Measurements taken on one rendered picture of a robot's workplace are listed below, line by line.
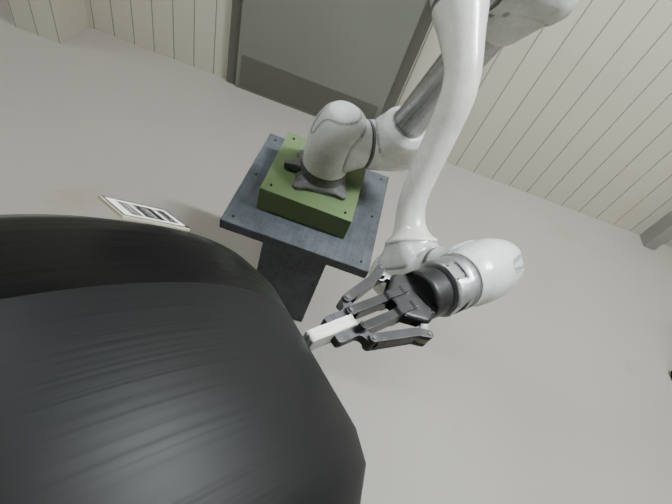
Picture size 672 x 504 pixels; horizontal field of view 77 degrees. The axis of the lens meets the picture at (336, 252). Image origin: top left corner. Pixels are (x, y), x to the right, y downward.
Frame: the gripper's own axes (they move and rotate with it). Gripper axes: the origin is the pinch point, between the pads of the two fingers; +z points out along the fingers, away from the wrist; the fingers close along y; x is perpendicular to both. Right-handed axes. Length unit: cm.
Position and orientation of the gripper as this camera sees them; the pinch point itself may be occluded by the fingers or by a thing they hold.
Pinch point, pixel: (328, 333)
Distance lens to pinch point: 51.4
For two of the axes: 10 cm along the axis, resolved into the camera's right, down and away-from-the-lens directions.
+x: -3.8, 6.3, 6.8
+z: -7.7, 2.0, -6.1
